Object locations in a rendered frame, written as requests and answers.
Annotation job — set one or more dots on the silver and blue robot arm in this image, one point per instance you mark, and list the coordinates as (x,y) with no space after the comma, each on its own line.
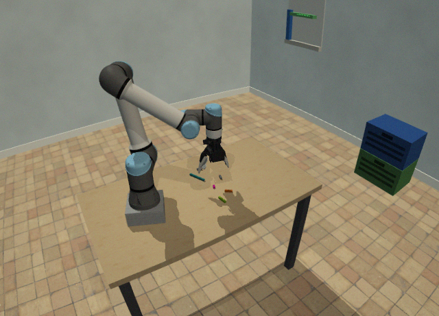
(140,164)

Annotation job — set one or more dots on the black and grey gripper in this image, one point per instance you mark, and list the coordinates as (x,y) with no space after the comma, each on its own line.
(215,155)

